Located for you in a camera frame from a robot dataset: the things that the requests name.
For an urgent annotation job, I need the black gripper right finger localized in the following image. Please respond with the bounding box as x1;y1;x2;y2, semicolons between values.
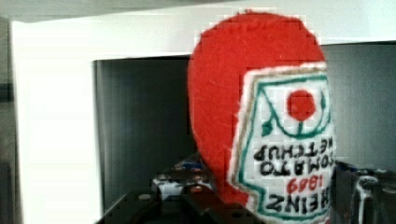
331;161;396;224

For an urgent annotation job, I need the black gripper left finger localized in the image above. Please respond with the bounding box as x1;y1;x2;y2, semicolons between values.
96;185;265;224

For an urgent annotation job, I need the red plush ketchup bottle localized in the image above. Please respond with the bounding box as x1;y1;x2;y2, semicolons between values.
188;11;336;224

